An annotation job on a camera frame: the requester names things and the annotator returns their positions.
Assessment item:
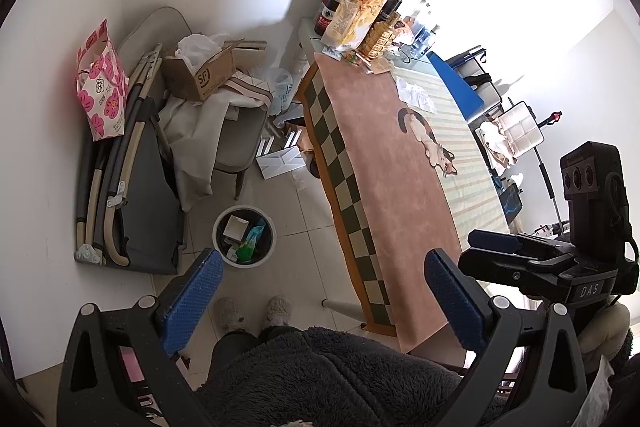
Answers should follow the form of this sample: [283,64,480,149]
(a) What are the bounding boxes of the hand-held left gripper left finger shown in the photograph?
[57,248,225,427]

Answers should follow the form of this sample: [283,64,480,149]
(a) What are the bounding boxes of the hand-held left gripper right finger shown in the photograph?
[424,248,588,427]

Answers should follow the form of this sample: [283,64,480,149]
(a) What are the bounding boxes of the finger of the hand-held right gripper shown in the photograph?
[457,248,567,291]
[468,229,571,261]

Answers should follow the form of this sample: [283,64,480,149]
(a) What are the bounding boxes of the white round trash bin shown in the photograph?
[212,206,277,269]

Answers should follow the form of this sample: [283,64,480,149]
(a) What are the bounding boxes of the small white carton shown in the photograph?
[222,216,250,243]

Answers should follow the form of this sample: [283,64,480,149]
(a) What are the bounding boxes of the blue green packet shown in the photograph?
[237,224,269,260]

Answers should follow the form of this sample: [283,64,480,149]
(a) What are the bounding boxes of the person's left slipper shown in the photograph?
[212,298,246,334]

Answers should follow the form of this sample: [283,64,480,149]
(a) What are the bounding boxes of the person's slipper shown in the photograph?
[212,298,246,334]
[264,296,294,329]

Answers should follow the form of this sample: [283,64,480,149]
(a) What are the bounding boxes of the blue bag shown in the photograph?
[492,174,524,229]

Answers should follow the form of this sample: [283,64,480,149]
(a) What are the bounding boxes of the black stand with red clamp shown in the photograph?
[534,111,564,229]

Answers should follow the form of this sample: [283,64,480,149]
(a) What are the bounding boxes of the striped tablecloth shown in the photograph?
[392,57,512,239]

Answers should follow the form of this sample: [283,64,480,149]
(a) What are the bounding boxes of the person's right slipper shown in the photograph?
[264,296,294,329]

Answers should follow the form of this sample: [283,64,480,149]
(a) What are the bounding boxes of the folded grey camp bed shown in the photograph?
[75,42,189,276]

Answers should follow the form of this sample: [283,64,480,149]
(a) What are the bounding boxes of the table with pink checkered cloth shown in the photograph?
[295,54,464,354]

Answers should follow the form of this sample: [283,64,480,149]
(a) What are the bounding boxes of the cream fuzzy cushion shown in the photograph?
[580,306,632,355]

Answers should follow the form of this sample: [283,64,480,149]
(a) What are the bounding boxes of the white cushioned seat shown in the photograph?
[477,101,546,168]

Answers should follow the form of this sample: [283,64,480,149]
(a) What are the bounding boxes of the person's grey fleece clothing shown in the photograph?
[195,326,507,427]

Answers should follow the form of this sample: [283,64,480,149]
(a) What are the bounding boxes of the white flat envelope box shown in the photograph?
[256,146,306,180]

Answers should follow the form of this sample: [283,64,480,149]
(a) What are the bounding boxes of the blue board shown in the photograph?
[429,52,484,124]

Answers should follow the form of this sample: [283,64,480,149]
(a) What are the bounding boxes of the grey chair with cloth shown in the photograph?
[159,76,277,214]

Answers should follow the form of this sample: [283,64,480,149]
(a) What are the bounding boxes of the white chair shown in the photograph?
[446,48,504,108]

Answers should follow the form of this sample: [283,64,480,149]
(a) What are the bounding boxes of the brown cardboard box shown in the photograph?
[162,39,269,102]

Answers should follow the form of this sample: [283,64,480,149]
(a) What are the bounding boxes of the clear plastic bag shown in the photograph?
[260,67,294,116]

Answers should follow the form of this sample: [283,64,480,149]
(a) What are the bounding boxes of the clear water bottles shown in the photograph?
[400,0,442,58]

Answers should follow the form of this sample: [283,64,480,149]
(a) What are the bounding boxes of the pink flower paper bag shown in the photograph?
[76,19,130,142]

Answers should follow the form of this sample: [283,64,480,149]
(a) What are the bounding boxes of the gold patterned box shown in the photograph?
[362,12,404,60]

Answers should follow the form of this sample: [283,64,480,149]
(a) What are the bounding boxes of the white plastic bag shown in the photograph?
[175,33,232,68]

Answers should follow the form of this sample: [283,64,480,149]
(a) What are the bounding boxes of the dark black-cap bottle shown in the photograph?
[375,0,404,26]

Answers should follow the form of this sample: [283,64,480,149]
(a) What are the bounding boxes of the yellow snack bag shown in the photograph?
[321,0,396,54]

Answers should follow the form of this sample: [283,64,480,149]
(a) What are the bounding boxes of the dark red-cap sauce bottle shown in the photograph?
[314,0,351,36]

